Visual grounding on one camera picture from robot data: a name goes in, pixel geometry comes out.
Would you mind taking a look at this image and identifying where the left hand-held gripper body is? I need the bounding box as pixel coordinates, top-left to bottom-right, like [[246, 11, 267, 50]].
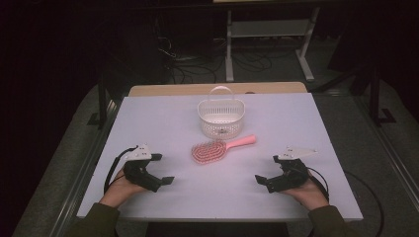
[[123, 142, 163, 194]]

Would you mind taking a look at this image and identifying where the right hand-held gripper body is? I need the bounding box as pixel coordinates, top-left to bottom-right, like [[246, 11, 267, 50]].
[[266, 146, 318, 194]]

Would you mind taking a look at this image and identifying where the pink hairbrush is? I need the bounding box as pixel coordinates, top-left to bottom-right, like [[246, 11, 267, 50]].
[[191, 133, 257, 165]]

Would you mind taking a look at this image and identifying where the person's right hand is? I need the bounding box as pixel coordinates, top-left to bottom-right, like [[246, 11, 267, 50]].
[[283, 171, 330, 211]]

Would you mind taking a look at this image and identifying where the person's left hand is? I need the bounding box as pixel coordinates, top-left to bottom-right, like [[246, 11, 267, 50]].
[[99, 170, 148, 209]]

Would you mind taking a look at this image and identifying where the white table board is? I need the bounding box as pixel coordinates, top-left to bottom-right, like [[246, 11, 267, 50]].
[[76, 92, 364, 222]]

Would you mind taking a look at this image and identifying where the black metal stand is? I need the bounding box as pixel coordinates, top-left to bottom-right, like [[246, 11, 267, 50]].
[[86, 74, 115, 130], [368, 64, 397, 128]]

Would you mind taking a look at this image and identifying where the white perforated plastic basket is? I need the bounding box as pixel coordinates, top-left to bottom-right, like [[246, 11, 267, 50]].
[[197, 85, 246, 140]]

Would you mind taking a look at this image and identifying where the wooden table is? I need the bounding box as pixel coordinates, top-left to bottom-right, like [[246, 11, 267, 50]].
[[127, 81, 308, 98]]

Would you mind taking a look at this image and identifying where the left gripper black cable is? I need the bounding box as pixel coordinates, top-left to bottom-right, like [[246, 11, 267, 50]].
[[103, 145, 139, 196]]

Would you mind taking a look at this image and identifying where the black floor cable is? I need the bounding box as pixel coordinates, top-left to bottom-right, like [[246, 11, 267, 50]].
[[344, 170, 386, 237]]

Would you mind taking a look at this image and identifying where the tangle of black floor cables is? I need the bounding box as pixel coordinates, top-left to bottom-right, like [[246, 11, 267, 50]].
[[154, 35, 275, 84]]

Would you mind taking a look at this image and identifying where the white metal table frame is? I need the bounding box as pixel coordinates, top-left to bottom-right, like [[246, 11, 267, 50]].
[[224, 6, 321, 83]]

